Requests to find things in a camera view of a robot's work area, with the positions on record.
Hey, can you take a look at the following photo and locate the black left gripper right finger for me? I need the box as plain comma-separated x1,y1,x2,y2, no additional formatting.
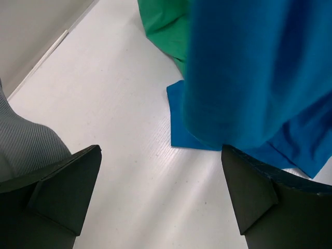
221,145,331,249

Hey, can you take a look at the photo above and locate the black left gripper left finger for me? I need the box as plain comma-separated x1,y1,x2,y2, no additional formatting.
1,145,102,248

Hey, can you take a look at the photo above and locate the blue t shirt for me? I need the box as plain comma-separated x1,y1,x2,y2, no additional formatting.
167,1,331,178

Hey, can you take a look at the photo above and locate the green tank top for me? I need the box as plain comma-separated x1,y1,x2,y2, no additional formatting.
137,0,191,74

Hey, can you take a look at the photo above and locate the grey pleated skirt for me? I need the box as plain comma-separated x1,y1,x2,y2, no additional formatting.
1,90,71,182

